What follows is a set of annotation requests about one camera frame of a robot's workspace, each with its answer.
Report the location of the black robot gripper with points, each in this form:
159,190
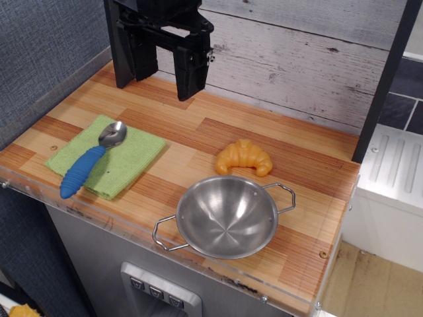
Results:
192,57

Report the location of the orange plastic croissant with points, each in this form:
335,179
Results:
245,154

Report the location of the stainless steel colander bowl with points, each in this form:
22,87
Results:
228,217

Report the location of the green folded cloth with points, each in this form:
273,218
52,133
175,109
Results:
119,166

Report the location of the grey dispenser button panel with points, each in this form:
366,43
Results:
151,295

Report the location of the white toy sink counter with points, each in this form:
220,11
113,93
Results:
385,211

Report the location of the yellow object at bottom left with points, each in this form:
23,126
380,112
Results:
23,311

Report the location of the black left frame post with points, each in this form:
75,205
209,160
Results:
119,45

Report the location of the black frame post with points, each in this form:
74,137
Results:
119,45
400,41

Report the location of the blue handled metal spoon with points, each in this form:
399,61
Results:
112,135

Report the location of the black right frame post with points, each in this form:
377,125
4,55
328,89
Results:
400,41

